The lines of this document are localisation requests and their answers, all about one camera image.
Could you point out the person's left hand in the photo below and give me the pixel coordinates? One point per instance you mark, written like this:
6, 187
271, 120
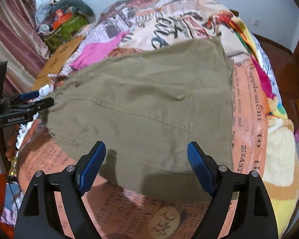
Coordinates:
12, 144

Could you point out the white wall socket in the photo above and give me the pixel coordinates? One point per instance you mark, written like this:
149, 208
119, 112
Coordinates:
256, 23

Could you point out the olive green pants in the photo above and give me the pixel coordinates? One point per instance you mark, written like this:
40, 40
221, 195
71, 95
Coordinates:
139, 109

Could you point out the grey plush toy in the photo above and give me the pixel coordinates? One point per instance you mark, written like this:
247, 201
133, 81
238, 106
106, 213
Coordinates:
82, 6

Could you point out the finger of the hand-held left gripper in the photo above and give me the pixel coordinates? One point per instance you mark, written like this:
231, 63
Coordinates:
39, 104
30, 95

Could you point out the newspaper print blanket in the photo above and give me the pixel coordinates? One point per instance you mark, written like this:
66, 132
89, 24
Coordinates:
164, 17

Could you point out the yellow wooden board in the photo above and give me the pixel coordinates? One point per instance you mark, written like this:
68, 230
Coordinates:
62, 54

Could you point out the orange box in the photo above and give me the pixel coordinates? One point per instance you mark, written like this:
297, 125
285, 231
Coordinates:
62, 17

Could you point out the green patterned box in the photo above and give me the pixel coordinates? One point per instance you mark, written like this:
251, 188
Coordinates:
69, 27

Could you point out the rainbow plush blanket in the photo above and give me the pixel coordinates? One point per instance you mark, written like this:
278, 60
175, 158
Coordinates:
281, 154

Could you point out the pink cloth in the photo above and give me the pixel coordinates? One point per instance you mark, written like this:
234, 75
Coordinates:
97, 52

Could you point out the pile of clothes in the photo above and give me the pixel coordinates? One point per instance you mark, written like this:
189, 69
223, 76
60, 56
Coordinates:
47, 12

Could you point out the wooden bed post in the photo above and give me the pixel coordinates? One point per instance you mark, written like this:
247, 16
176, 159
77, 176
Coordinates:
235, 12

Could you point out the striped pink curtain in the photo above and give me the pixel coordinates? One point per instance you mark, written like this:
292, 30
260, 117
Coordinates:
12, 29

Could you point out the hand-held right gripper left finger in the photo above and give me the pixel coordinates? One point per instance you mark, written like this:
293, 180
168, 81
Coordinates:
92, 169

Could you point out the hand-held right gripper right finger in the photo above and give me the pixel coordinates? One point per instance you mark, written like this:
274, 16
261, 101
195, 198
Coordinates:
200, 169

